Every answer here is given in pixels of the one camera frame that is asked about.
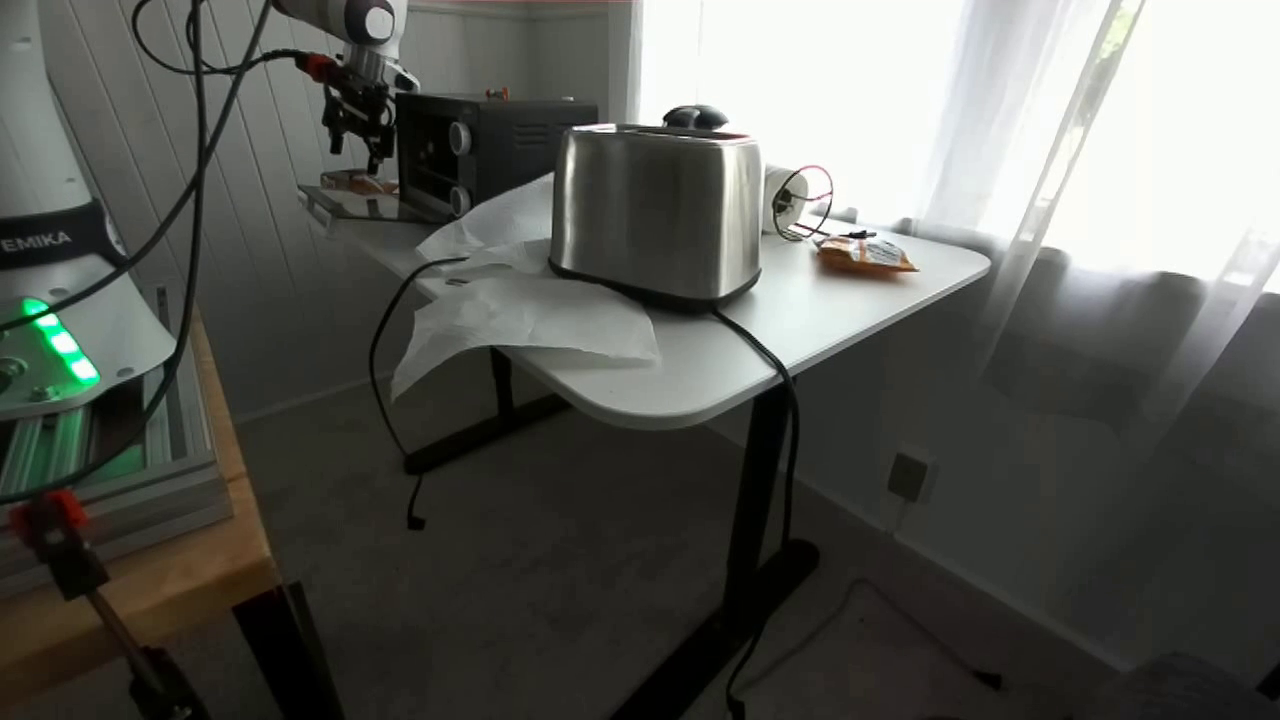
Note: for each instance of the white paper towel sheet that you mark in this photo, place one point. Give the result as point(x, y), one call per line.
point(493, 288)

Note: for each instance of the orange snack packet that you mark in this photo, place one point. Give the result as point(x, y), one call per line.
point(863, 256)

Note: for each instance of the white franka robot arm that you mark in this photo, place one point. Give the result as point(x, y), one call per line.
point(69, 313)

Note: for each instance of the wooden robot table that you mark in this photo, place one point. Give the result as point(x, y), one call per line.
point(172, 591)

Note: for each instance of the black toaster oven microwave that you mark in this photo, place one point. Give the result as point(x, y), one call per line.
point(453, 152)

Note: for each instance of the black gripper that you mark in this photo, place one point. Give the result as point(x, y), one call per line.
point(363, 100)

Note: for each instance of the white sheer curtain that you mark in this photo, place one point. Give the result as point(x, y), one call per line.
point(1118, 157)

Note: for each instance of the white desk black legs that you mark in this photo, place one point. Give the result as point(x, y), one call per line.
point(743, 354)

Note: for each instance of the stainless steel toaster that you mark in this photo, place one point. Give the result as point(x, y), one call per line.
point(665, 212)

